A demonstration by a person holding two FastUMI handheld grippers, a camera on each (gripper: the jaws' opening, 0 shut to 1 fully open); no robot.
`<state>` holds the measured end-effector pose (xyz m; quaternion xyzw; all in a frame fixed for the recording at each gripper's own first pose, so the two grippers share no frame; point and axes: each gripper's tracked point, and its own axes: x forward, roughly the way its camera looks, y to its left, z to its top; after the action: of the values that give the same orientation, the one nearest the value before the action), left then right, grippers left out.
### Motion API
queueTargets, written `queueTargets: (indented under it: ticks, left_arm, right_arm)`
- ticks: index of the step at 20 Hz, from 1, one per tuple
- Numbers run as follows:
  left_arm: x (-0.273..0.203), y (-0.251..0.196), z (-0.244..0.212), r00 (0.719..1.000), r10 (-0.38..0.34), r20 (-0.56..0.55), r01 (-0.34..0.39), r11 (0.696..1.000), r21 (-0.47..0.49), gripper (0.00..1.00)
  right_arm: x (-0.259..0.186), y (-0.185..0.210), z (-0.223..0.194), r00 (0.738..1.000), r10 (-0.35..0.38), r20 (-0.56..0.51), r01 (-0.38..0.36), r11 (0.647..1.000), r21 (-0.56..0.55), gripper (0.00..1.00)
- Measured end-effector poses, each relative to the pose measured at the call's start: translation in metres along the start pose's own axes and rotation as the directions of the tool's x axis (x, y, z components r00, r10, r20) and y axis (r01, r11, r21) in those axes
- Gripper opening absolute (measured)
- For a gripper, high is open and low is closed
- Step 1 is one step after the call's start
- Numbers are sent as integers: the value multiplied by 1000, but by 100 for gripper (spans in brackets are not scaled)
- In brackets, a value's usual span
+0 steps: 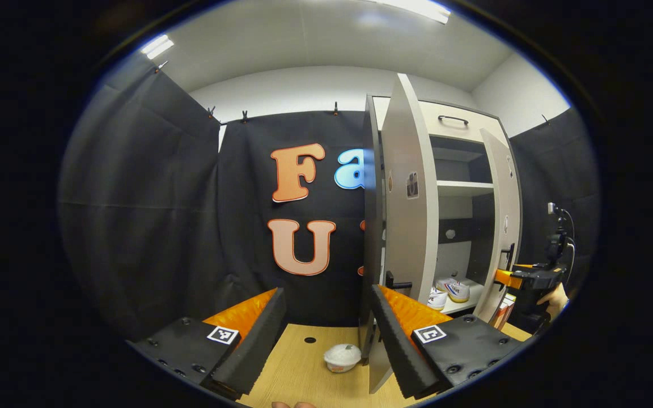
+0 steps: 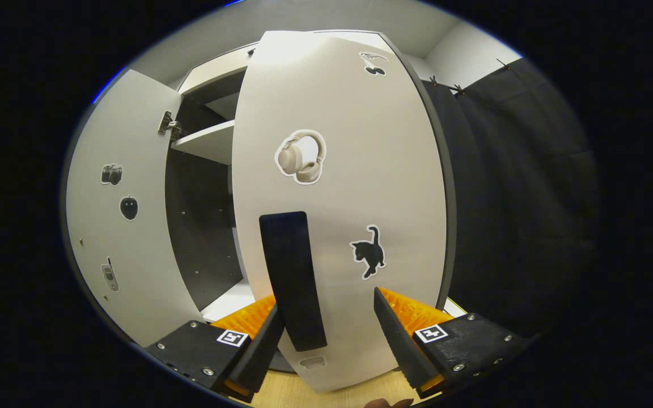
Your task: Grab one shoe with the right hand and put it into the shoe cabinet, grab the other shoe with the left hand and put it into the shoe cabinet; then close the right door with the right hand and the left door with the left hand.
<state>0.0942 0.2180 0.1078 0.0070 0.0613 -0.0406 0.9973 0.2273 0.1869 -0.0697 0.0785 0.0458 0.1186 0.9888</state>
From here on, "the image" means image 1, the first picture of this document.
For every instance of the long ceiling light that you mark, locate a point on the long ceiling light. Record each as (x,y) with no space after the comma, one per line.
(417,8)

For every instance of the white sneaker shoe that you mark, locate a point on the white sneaker shoe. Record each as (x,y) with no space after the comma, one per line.
(458,290)
(437,298)

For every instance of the cream cabinet drawer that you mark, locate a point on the cream cabinet drawer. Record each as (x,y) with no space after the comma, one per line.
(434,122)

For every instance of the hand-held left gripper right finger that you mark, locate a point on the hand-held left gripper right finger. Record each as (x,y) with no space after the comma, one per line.
(400,351)

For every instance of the small ceiling light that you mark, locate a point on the small ceiling light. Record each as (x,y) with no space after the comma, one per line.
(157,46)

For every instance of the white grey shoe cabinet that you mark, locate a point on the white grey shoe cabinet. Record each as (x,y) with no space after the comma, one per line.
(462,188)

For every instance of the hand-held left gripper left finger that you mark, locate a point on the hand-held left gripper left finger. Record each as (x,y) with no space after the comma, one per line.
(258,345)

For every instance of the white cabinet shelf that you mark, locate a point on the white cabinet shelf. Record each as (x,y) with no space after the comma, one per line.
(465,188)

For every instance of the black backdrop cloth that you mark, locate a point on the black backdrop cloth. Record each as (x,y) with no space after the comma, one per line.
(151,226)

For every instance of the white lidded bowl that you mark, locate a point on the white lidded bowl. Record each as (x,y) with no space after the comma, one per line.
(342,358)

